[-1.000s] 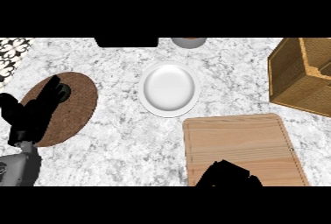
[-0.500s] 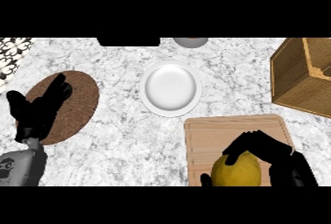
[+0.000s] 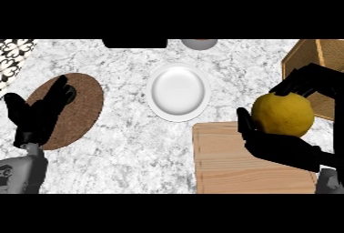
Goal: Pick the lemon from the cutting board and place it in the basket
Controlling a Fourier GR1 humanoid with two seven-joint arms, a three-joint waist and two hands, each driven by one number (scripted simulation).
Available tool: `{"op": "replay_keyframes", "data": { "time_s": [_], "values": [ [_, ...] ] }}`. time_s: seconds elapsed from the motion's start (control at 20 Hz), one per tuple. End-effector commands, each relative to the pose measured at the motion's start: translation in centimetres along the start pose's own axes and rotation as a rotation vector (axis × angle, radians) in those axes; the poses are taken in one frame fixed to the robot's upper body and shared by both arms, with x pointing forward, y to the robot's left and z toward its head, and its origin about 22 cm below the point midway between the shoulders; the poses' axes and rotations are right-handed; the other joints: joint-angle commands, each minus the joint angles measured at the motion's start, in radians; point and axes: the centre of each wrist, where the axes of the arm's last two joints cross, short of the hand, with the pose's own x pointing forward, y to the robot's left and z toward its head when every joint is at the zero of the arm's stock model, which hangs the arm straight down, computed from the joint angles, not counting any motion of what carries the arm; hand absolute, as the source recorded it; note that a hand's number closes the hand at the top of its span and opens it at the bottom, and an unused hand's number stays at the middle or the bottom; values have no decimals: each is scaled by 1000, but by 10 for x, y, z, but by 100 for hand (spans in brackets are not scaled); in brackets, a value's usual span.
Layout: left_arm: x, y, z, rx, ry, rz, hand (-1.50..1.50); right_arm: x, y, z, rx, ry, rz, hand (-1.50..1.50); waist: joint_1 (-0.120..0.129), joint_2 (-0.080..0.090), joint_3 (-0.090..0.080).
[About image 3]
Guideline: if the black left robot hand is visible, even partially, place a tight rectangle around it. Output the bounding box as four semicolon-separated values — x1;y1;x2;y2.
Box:
3;75;77;149

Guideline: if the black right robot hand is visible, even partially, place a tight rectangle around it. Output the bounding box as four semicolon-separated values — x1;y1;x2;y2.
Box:
235;62;344;173

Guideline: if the yellow lemon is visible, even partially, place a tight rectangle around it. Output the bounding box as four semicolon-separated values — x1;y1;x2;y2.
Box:
249;92;316;138

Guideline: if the pale wooden cutting board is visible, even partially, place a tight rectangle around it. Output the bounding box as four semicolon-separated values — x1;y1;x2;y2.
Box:
192;120;319;195

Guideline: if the brown round placemat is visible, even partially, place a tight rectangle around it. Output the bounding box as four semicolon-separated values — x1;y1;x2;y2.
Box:
23;72;105;151

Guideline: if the black and white patterned tile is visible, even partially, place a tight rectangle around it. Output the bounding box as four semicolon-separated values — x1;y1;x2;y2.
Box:
0;39;37;94

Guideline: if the white oval plate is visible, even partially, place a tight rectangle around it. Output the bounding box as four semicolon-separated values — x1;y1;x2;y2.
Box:
144;63;212;123

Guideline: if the black appliance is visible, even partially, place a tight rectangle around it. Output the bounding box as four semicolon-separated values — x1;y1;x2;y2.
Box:
100;39;170;49

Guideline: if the grey round bowl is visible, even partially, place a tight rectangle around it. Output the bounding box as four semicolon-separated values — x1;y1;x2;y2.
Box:
180;39;218;51

